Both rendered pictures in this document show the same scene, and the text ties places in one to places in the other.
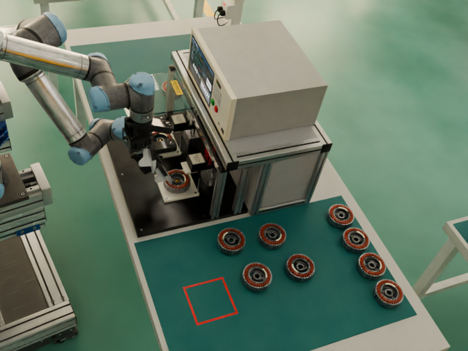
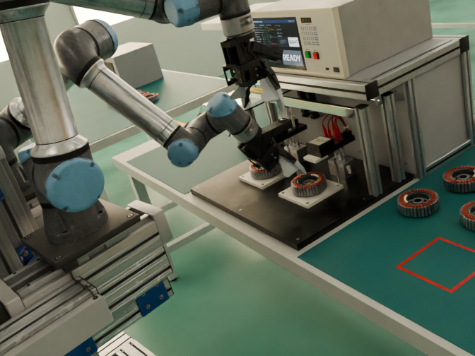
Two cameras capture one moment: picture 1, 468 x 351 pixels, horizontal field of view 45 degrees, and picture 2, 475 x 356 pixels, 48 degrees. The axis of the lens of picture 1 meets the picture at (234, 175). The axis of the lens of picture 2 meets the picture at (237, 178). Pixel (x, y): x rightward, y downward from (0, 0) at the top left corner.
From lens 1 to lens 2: 1.06 m
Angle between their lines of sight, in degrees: 24
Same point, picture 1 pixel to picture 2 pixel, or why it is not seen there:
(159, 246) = (331, 246)
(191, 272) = (393, 250)
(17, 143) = not seen: hidden behind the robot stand
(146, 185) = (275, 205)
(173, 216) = (328, 213)
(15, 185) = (117, 213)
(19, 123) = not seen: hidden behind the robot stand
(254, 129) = (372, 54)
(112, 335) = not seen: outside the picture
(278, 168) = (424, 91)
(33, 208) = (150, 250)
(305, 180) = (459, 107)
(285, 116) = (397, 27)
